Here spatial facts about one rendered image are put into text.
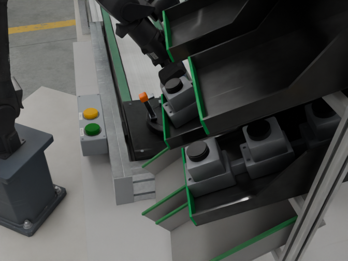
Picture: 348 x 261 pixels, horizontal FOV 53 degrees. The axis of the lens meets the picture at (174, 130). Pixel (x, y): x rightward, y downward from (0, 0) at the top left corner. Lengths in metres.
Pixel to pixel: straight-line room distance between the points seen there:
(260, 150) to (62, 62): 2.91
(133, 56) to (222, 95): 1.01
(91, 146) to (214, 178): 0.54
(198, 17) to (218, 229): 0.35
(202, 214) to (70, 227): 0.49
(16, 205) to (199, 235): 0.42
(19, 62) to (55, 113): 2.18
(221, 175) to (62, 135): 0.73
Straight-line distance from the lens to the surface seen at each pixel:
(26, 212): 0.88
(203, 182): 0.48
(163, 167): 0.79
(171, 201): 0.68
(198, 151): 0.46
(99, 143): 0.96
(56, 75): 3.11
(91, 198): 0.95
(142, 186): 0.89
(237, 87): 0.41
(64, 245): 0.88
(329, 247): 0.94
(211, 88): 0.42
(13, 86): 0.74
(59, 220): 0.92
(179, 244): 0.69
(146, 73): 1.29
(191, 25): 0.55
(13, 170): 0.77
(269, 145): 0.46
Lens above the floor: 1.59
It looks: 41 degrees down
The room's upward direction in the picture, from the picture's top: 3 degrees clockwise
